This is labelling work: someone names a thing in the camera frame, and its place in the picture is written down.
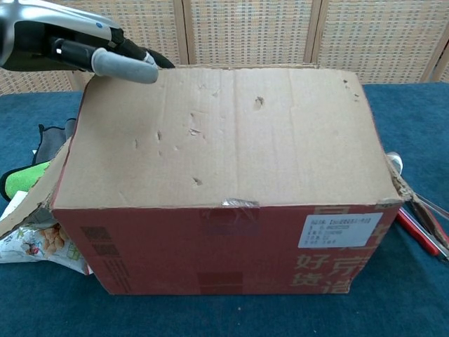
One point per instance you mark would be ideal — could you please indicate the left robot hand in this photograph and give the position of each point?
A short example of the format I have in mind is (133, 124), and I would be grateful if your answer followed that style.
(42, 38)

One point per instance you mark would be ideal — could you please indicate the red cardboard box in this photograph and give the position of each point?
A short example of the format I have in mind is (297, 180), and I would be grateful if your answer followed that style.
(245, 140)

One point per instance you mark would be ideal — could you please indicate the grey cloth black trim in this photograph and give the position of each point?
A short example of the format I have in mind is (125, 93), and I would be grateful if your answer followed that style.
(52, 140)

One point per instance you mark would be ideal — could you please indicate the green microfiber cloth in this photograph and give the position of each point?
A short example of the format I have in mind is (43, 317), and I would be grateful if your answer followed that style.
(24, 177)

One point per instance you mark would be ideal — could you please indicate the woven bamboo folding screen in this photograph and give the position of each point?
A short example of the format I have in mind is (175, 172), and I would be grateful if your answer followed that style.
(245, 31)

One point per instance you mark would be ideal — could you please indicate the white snack bag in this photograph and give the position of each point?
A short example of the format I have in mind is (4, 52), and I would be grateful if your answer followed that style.
(35, 245)

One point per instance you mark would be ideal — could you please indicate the blue table mat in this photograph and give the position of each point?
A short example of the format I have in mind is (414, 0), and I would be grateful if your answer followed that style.
(52, 309)

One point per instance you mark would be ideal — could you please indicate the red metal tongs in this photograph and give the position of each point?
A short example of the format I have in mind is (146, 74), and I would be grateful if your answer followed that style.
(417, 231)

